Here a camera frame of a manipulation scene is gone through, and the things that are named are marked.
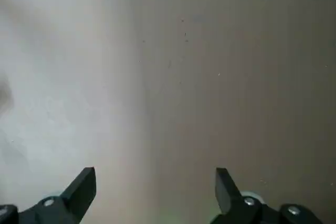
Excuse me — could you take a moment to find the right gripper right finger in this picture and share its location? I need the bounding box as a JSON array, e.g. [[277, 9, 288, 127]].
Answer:
[[209, 167, 325, 224]]

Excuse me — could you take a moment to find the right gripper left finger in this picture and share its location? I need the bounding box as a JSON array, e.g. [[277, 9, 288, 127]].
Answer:
[[0, 166, 97, 224]]

